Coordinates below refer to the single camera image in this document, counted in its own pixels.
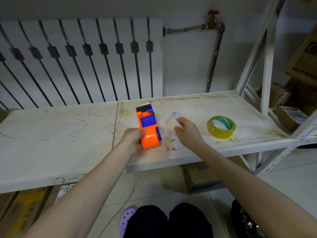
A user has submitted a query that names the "person's right hand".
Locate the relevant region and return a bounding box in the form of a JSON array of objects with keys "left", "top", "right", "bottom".
[{"left": 174, "top": 117, "right": 206, "bottom": 150}]

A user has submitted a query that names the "person's left hand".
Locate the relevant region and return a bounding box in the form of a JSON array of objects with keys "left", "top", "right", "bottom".
[{"left": 121, "top": 128, "right": 147, "bottom": 158}]

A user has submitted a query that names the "orange blue tape dispenser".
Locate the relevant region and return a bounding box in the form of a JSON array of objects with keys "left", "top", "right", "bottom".
[{"left": 135, "top": 102, "right": 162, "bottom": 150}]

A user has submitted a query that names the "white tape roll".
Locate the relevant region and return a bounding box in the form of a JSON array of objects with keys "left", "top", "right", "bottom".
[{"left": 165, "top": 112, "right": 184, "bottom": 133}]

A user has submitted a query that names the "yellow tape roll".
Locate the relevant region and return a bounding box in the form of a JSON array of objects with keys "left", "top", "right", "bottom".
[{"left": 207, "top": 116, "right": 236, "bottom": 139}]

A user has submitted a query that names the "person's left forearm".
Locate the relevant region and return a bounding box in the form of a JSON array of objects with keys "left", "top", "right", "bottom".
[{"left": 23, "top": 143, "right": 135, "bottom": 238}]

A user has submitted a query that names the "person's right forearm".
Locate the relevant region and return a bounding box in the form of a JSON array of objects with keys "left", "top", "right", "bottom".
[{"left": 195, "top": 142, "right": 317, "bottom": 238}]

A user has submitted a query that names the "person's left leg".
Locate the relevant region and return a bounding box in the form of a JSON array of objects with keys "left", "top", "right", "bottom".
[{"left": 123, "top": 205, "right": 168, "bottom": 238}]

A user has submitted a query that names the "person's leg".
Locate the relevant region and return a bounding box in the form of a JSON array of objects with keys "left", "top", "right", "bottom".
[
  {"left": 123, "top": 205, "right": 168, "bottom": 238},
  {"left": 168, "top": 202, "right": 214, "bottom": 238}
]

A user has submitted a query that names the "person's right leg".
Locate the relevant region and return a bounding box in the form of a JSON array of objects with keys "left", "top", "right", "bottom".
[{"left": 168, "top": 202, "right": 214, "bottom": 238}]

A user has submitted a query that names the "blue striped cardboard box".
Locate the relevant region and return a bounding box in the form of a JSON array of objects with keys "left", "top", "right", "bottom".
[{"left": 180, "top": 156, "right": 251, "bottom": 196}]

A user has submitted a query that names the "white metal shelf rack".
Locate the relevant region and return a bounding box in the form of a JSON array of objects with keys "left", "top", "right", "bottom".
[{"left": 0, "top": 0, "right": 317, "bottom": 194}]

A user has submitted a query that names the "purple clog shoe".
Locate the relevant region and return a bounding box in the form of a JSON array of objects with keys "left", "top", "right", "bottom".
[{"left": 119, "top": 205, "right": 138, "bottom": 238}]

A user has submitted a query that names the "grey metal pipe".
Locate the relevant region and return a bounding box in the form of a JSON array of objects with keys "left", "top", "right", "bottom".
[{"left": 163, "top": 22, "right": 225, "bottom": 93}]

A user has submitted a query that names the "white labelled long cardboard box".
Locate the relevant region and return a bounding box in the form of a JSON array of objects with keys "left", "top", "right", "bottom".
[{"left": 47, "top": 183, "right": 75, "bottom": 211}]

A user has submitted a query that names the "small labelled cardboard parcel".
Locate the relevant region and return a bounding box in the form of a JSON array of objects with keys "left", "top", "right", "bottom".
[{"left": 273, "top": 106, "right": 309, "bottom": 133}]

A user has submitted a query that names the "small brown cardboard box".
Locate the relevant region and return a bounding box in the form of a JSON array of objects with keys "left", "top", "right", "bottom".
[{"left": 257, "top": 83, "right": 293, "bottom": 108}]

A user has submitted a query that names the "black bin bag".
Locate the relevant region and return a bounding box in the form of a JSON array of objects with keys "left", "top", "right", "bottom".
[{"left": 229, "top": 198, "right": 267, "bottom": 238}]

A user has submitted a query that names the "beige mesh waste basket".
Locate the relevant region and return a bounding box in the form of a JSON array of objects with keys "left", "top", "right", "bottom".
[{"left": 227, "top": 220, "right": 238, "bottom": 238}]

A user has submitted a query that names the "white perforated shelf rack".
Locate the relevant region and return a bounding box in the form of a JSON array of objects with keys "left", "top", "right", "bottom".
[{"left": 255, "top": 114, "right": 317, "bottom": 178}]

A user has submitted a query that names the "dark brown cardboard box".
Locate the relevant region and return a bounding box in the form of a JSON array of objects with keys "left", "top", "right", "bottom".
[{"left": 285, "top": 77, "right": 317, "bottom": 116}]

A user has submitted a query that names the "white radiator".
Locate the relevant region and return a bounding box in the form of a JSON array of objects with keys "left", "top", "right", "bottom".
[{"left": 0, "top": 17, "right": 164, "bottom": 111}]

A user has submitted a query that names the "yellow taped cardboard box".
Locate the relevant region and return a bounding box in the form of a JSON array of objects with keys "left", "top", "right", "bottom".
[{"left": 0, "top": 187, "right": 49, "bottom": 238}]

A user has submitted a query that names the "white floor cable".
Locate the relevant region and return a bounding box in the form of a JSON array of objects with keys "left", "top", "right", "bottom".
[{"left": 98, "top": 171, "right": 147, "bottom": 238}]

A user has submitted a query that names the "brass valve red handle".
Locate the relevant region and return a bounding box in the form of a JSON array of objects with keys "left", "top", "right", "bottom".
[{"left": 207, "top": 10, "right": 221, "bottom": 30}]

